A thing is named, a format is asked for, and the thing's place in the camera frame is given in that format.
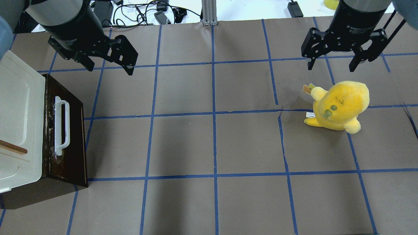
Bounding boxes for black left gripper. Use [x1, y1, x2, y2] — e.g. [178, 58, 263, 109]
[39, 3, 138, 76]

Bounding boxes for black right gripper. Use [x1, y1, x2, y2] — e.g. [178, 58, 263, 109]
[301, 0, 389, 72]

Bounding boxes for white drawer handle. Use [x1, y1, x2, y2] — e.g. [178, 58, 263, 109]
[54, 96, 71, 156]

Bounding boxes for dark wooden drawer box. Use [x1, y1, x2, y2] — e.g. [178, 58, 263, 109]
[1, 74, 88, 210]

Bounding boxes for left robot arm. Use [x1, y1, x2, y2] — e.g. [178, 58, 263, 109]
[1, 0, 138, 76]

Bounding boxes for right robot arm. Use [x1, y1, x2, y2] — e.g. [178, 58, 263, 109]
[301, 0, 418, 72]

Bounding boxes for black power adapter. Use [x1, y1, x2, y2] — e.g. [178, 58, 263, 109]
[287, 0, 304, 18]

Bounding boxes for yellow plush toy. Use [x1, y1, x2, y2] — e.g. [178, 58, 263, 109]
[303, 81, 370, 134]

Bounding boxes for cream plastic box top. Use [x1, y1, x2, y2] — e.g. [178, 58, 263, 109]
[0, 51, 46, 193]

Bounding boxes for wooden stick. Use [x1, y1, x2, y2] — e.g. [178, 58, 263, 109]
[0, 140, 27, 155]

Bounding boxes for black cable bundle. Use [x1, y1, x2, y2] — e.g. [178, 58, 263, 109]
[90, 0, 203, 28]

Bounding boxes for aluminium frame post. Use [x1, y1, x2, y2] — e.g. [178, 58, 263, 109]
[201, 0, 218, 26]

